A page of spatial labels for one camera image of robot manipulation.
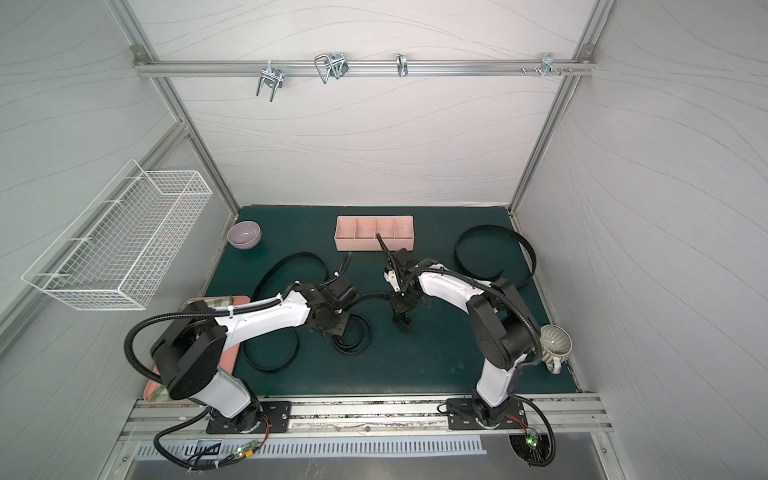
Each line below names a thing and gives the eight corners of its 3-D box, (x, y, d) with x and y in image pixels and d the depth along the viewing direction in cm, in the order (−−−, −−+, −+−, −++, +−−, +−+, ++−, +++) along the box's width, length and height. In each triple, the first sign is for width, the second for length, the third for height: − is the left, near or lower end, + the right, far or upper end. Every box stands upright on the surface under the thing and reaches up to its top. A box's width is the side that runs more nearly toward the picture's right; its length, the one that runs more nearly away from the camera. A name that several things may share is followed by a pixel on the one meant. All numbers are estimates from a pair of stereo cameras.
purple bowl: (230, 254, 109) (221, 243, 103) (239, 233, 115) (232, 221, 110) (259, 254, 109) (253, 243, 103) (267, 233, 115) (261, 221, 110)
